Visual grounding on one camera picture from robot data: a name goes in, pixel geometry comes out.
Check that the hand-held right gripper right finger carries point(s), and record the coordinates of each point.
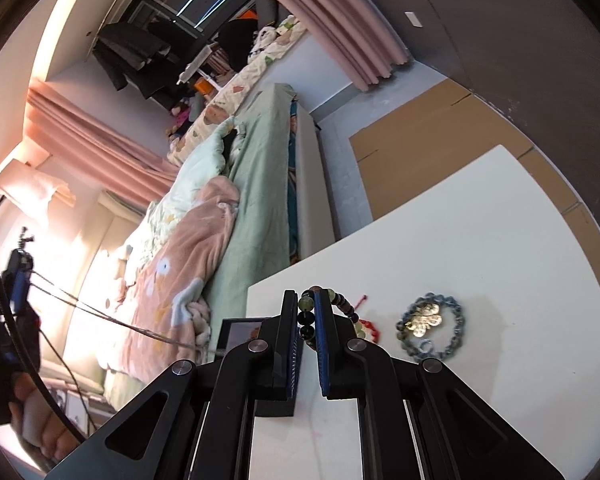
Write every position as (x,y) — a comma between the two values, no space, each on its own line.
(330,360)

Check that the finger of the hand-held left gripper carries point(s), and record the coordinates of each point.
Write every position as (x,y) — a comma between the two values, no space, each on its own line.
(20,285)

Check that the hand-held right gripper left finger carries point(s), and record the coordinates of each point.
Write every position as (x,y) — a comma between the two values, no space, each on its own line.
(280,355)

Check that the black jewelry box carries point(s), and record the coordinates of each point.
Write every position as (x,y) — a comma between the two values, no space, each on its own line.
(230,337)

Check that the person's left hand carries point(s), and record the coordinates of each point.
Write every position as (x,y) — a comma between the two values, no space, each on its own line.
(35,420)

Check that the white hanging cloth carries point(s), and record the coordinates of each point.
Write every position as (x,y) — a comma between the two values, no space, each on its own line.
(35,190)

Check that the cream plush toy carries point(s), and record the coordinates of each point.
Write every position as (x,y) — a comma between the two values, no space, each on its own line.
(121,253)

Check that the pink floral blanket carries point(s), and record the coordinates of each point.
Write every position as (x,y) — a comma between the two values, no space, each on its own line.
(190,260)

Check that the bed with green sheet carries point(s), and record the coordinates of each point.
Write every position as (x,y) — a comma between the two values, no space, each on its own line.
(260,200)

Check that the pink curtain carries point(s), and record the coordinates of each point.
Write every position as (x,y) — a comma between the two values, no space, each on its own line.
(95,135)
(330,20)

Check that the pale green quilt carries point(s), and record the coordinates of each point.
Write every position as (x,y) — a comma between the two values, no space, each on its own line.
(200,160)

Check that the pile of plush toys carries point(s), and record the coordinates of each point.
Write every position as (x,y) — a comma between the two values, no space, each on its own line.
(182,120)

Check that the flattened cardboard sheet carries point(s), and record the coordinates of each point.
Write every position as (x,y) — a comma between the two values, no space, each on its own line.
(430,135)

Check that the hanging dark clothes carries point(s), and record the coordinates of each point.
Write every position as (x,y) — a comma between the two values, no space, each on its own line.
(130,45)

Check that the orange box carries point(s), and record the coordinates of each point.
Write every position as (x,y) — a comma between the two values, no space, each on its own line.
(205,87)

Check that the cream floral bedding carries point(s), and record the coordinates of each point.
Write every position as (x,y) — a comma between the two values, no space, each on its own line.
(260,60)

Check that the black bag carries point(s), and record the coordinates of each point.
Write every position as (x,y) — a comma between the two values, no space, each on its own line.
(235,40)

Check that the grey pillow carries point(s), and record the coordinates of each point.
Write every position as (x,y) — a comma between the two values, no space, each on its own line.
(266,10)

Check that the dark grey wardrobe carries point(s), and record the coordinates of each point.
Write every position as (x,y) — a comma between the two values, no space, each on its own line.
(530,35)

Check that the white wall switch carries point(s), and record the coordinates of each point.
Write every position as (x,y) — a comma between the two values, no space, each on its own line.
(414,18)

